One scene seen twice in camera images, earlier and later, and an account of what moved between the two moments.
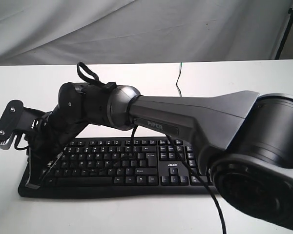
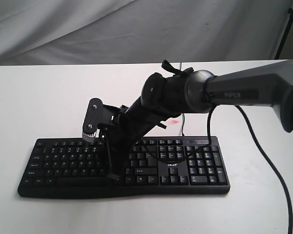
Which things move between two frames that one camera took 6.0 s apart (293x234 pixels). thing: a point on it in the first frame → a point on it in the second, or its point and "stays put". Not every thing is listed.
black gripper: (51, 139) → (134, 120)
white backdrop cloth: (62, 32) stays put
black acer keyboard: (118, 166) stays put
